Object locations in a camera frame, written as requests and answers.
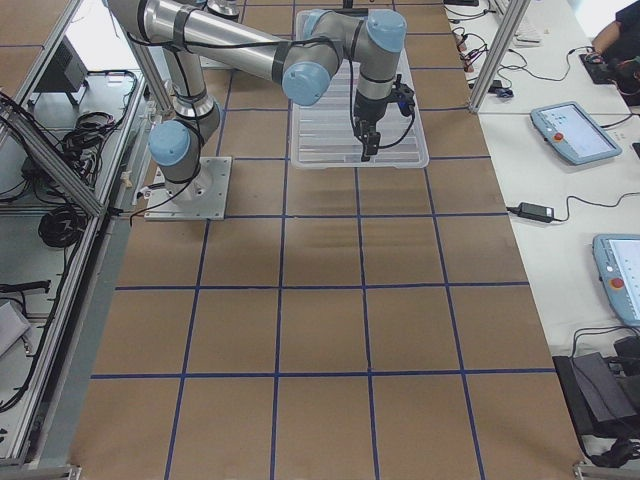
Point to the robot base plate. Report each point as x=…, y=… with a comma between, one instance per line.
x=203, y=199

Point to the teach pendant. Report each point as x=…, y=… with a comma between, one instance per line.
x=617, y=260
x=573, y=134

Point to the person at desk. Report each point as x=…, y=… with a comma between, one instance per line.
x=617, y=45

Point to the teach pendant upper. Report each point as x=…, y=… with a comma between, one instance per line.
x=573, y=134

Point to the clear plastic box lid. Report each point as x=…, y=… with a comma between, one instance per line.
x=400, y=145

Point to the aluminium frame post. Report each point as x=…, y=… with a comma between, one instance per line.
x=512, y=18

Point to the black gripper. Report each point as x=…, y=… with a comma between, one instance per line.
x=367, y=110

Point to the black equipment box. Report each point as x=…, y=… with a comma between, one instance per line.
x=66, y=73

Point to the aluminium frame rail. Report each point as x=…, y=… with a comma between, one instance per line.
x=43, y=151

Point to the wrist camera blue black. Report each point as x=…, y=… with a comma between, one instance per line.
x=403, y=96

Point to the teach pendant lower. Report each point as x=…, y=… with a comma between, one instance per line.
x=617, y=260

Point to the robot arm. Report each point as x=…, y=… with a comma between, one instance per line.
x=186, y=33

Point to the black laptop power brick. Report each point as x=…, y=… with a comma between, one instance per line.
x=533, y=212

